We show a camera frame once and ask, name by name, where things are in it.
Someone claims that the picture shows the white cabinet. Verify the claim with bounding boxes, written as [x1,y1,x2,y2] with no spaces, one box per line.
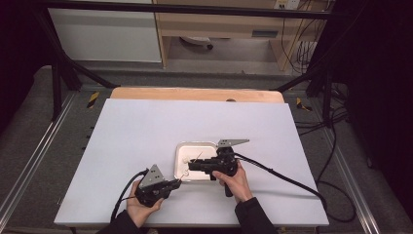
[48,8,163,63]

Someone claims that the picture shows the dark curtain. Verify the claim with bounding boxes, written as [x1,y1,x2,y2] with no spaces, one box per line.
[330,0,413,215]
[0,0,53,135]

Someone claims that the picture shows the person's right hand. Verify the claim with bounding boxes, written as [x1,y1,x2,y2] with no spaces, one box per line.
[211,160,254,205]

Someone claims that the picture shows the black metal frame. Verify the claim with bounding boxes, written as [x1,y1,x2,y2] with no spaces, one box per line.
[32,0,339,129]

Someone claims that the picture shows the office chair wheel base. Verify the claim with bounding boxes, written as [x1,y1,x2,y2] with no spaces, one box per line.
[179,35,215,51]

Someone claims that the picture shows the light wooden desk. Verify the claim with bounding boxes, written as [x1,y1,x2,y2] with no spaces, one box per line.
[152,0,327,71]

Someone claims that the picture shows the black floor cables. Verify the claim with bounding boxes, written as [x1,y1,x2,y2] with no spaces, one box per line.
[293,82,358,224]

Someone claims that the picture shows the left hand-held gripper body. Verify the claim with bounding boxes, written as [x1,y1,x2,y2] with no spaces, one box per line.
[133,163,171,209]

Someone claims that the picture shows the thin wooden skewer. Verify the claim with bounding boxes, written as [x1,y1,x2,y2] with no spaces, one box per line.
[176,150,205,181]

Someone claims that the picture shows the light wooden table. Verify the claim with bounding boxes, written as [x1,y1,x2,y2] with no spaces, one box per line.
[109,86,285,104]

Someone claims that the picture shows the aluminium floor rail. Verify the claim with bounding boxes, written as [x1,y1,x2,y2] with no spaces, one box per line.
[319,129,382,234]
[0,92,78,214]

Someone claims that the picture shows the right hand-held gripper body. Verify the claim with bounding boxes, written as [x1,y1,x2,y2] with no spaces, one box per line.
[207,138,250,199]

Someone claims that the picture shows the bundle of black hanging cables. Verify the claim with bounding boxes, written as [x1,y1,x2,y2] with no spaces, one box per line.
[281,9,320,75]

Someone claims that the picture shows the white rectangular tray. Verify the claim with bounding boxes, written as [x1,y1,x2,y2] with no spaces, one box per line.
[173,140,218,183]

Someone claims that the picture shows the white power strip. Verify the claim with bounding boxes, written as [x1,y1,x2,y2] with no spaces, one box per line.
[273,0,302,11]

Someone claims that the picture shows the person's left hand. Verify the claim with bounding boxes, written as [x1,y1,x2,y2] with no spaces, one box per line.
[126,189,166,229]

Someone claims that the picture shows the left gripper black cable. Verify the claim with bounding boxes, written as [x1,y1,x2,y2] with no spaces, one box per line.
[109,168,150,224]

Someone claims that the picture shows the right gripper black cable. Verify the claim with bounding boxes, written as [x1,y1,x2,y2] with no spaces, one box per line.
[233,151,329,225]

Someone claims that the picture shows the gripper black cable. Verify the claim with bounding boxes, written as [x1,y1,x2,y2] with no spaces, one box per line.
[109,168,150,224]
[233,151,329,225]

